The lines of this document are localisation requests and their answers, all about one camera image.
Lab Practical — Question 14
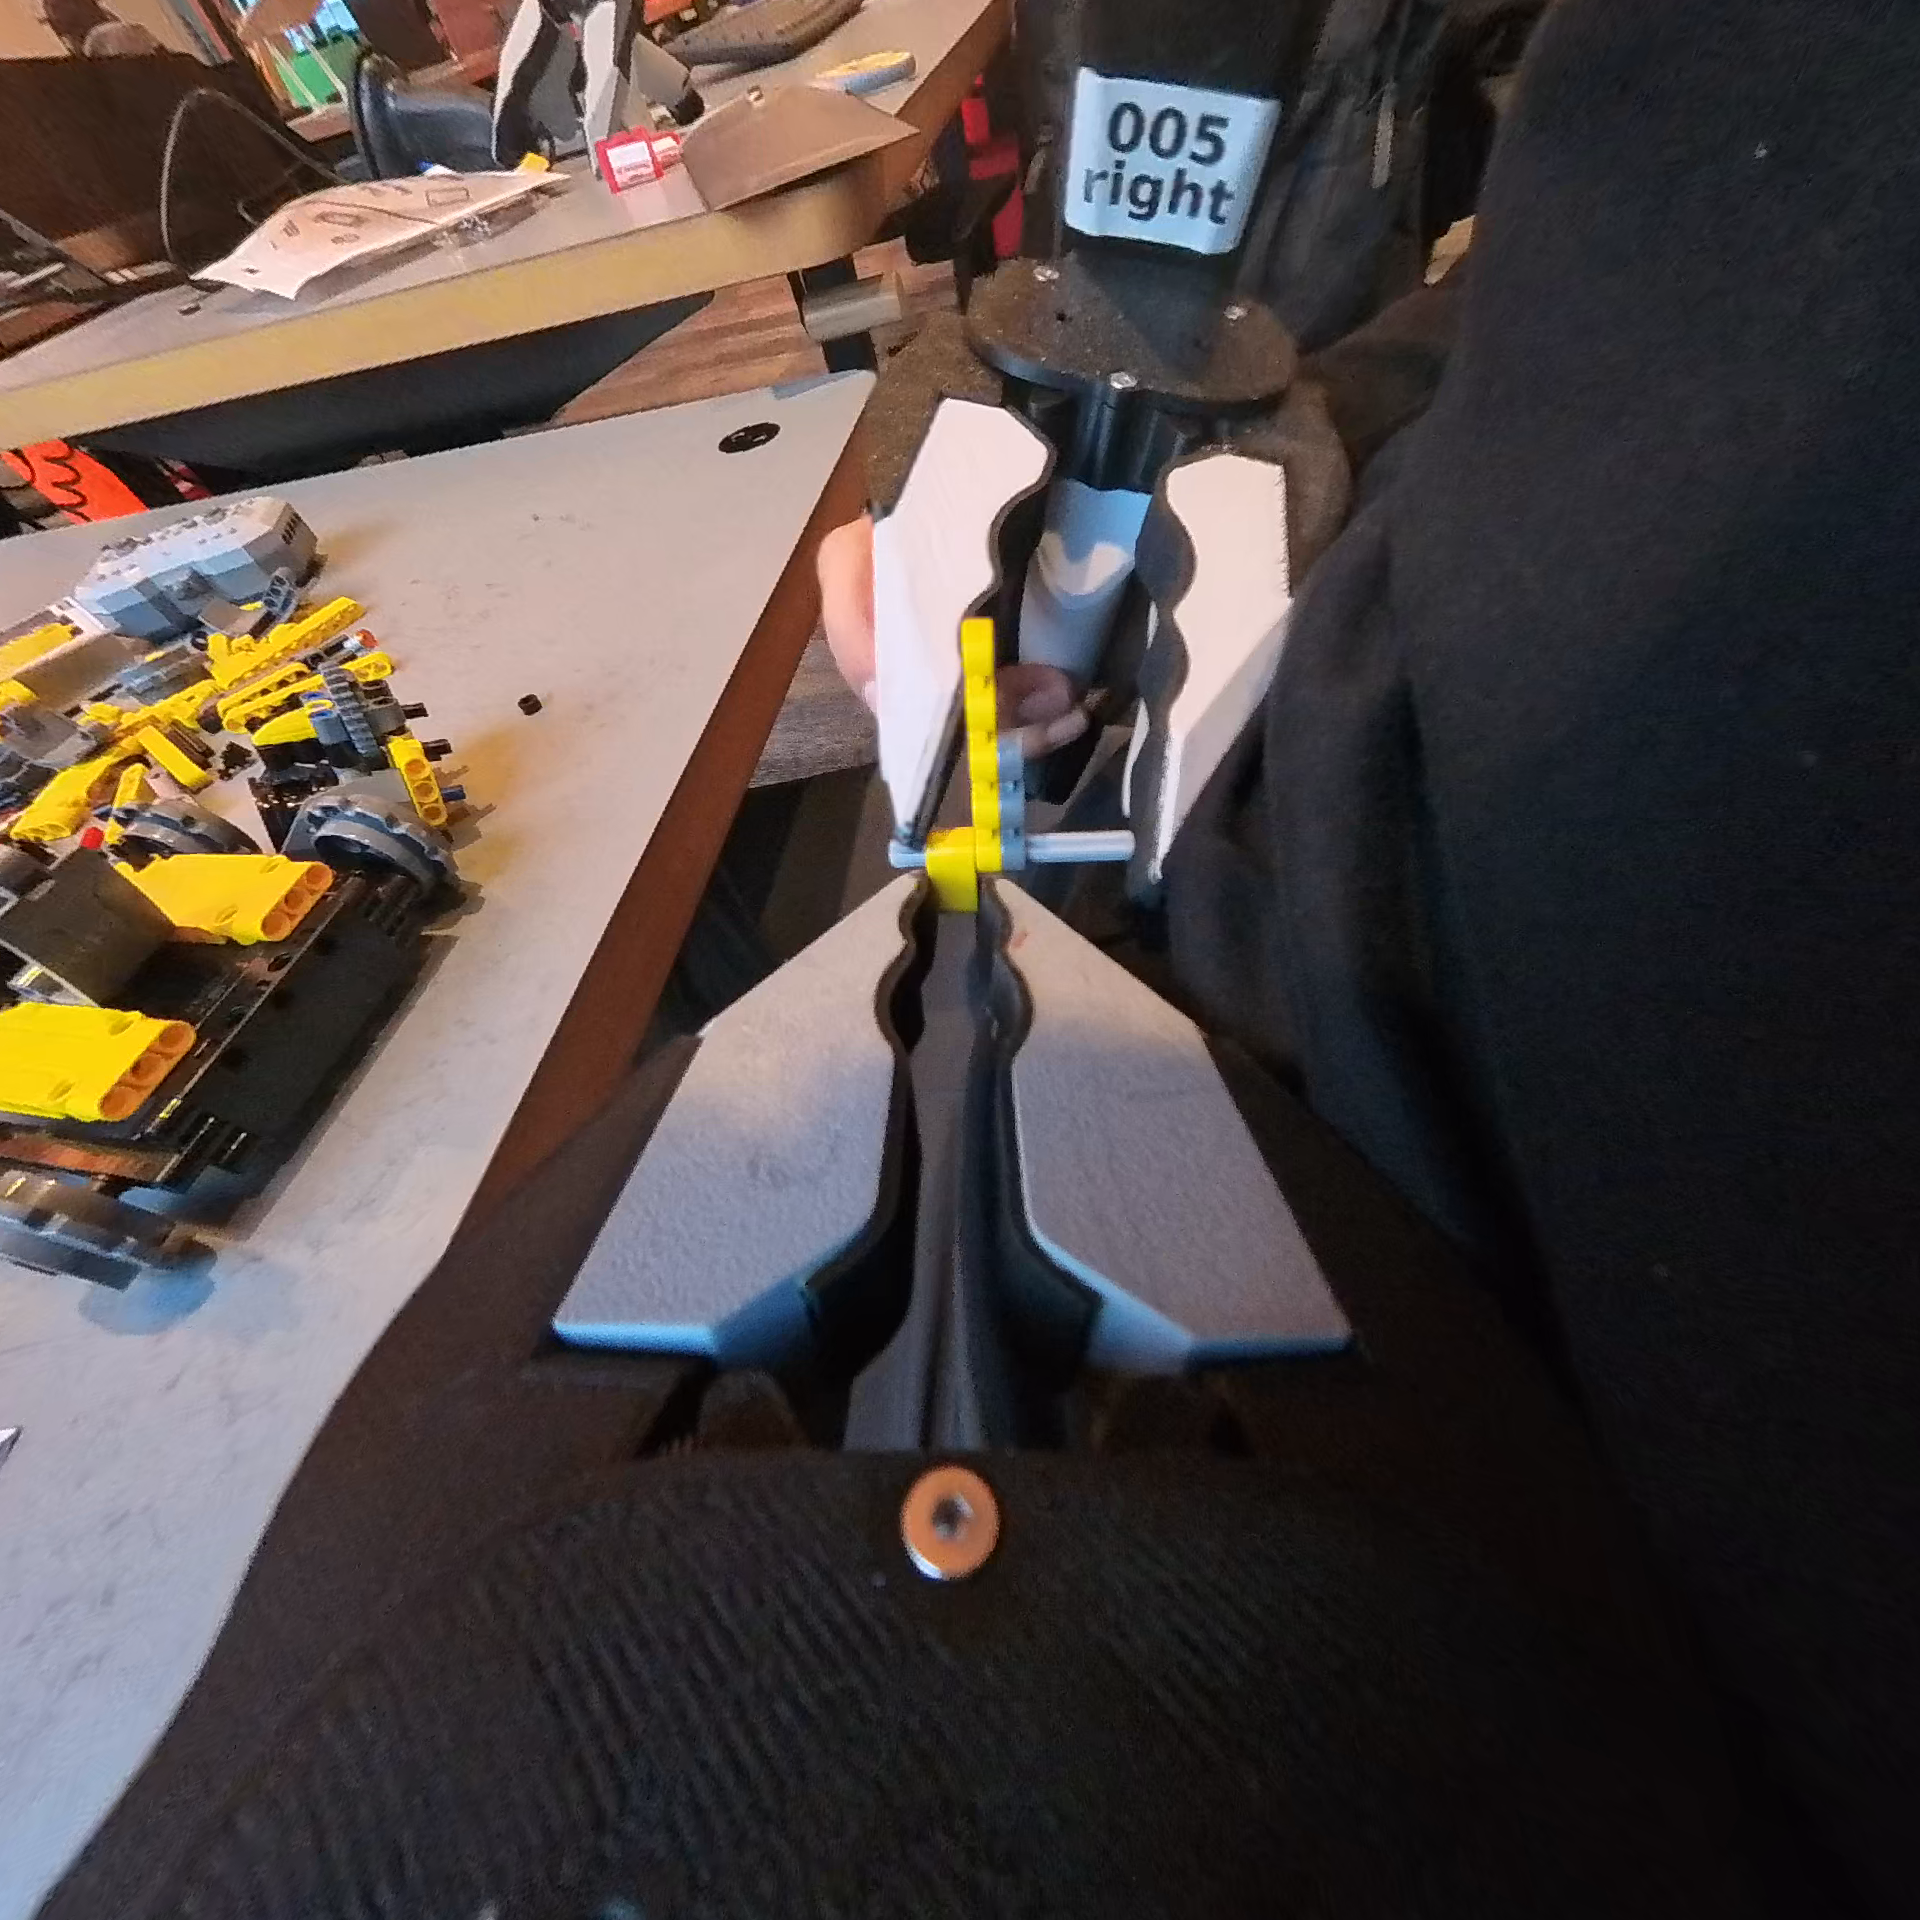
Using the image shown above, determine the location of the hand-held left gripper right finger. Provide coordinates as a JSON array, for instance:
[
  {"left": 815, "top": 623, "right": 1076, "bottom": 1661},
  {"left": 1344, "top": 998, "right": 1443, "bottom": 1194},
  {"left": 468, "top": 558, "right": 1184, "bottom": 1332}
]
[{"left": 986, "top": 875, "right": 1353, "bottom": 1379}]

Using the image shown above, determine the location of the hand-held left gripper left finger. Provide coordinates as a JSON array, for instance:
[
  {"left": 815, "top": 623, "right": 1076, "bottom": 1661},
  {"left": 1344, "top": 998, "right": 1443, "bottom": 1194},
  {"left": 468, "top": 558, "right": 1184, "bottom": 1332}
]
[{"left": 551, "top": 872, "right": 925, "bottom": 1364}]

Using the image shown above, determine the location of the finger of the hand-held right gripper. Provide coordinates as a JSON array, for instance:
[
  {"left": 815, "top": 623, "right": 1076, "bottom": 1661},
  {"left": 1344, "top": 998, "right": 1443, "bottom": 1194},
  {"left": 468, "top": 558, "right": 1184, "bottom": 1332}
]
[
  {"left": 1124, "top": 454, "right": 1295, "bottom": 889},
  {"left": 869, "top": 395, "right": 1057, "bottom": 856}
]

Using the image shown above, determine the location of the grey toy axle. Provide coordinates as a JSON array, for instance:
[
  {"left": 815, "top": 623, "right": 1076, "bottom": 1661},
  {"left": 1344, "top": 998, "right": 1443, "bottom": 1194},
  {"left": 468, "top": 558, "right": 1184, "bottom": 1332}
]
[{"left": 884, "top": 834, "right": 1141, "bottom": 871}]

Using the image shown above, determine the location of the grey desk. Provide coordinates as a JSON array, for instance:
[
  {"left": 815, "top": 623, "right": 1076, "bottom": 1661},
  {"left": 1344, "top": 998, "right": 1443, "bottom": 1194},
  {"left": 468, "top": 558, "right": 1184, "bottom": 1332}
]
[{"left": 0, "top": 371, "right": 881, "bottom": 1905}]

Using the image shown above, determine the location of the person's right hand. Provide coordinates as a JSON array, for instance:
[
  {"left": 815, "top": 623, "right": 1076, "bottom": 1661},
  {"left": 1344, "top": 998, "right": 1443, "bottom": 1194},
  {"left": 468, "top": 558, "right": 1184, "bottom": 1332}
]
[{"left": 815, "top": 517, "right": 1093, "bottom": 760}]

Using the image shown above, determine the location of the black backpack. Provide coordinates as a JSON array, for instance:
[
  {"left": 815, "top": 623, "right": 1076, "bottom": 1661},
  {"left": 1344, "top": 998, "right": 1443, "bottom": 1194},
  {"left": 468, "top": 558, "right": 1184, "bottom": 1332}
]
[{"left": 1229, "top": 0, "right": 1548, "bottom": 350}]

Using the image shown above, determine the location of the grey flat plate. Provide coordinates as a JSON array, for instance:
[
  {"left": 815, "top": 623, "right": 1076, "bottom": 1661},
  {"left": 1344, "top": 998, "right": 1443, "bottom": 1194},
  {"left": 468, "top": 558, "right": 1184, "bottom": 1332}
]
[{"left": 682, "top": 84, "right": 920, "bottom": 214}]

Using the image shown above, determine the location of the grey table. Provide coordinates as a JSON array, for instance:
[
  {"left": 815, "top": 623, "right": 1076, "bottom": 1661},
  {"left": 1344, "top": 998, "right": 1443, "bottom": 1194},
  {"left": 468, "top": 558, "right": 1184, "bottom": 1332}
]
[{"left": 0, "top": 0, "right": 1009, "bottom": 452}]

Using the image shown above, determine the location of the yellow toy vehicle model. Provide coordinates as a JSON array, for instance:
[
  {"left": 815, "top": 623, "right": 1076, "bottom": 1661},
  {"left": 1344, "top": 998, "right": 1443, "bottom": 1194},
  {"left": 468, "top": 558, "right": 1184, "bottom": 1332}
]
[{"left": 0, "top": 794, "right": 465, "bottom": 1294}]

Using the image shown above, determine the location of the toy wheel gear subassembly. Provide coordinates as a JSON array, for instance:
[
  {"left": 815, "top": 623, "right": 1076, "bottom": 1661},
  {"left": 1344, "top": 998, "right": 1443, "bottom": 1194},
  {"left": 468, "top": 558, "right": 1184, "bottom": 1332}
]
[{"left": 246, "top": 666, "right": 460, "bottom": 843}]

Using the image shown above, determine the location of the idle black grey gripper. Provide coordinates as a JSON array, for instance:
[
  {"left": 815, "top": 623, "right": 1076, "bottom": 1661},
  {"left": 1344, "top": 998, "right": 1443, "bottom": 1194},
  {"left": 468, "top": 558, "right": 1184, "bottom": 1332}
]
[{"left": 489, "top": 0, "right": 708, "bottom": 169}]

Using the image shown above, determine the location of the white paper sheet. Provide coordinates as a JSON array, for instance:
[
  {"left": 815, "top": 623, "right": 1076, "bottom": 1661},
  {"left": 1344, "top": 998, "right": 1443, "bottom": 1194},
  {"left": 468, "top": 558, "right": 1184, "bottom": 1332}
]
[{"left": 194, "top": 169, "right": 572, "bottom": 299}]

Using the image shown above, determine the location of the black swivel chair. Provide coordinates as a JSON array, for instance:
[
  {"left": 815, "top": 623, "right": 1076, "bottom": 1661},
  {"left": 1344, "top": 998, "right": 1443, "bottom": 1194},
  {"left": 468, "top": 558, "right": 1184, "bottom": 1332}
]
[{"left": 354, "top": 42, "right": 506, "bottom": 175}]

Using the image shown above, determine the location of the pile of loose toy pieces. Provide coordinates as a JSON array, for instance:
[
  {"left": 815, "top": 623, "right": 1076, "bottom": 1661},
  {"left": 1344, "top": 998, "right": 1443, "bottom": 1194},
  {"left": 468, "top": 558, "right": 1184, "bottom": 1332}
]
[{"left": 0, "top": 591, "right": 401, "bottom": 842}]

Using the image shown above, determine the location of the grey toy battery box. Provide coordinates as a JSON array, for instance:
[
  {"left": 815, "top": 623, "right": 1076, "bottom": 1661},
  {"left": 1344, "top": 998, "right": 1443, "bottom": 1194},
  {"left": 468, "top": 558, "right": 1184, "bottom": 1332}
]
[{"left": 77, "top": 496, "right": 320, "bottom": 635}]

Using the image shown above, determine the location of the orange black patterned object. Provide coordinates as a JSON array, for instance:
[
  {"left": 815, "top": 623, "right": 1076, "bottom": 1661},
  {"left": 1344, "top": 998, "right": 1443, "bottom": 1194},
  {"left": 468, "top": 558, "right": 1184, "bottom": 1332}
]
[{"left": 0, "top": 441, "right": 229, "bottom": 536}]

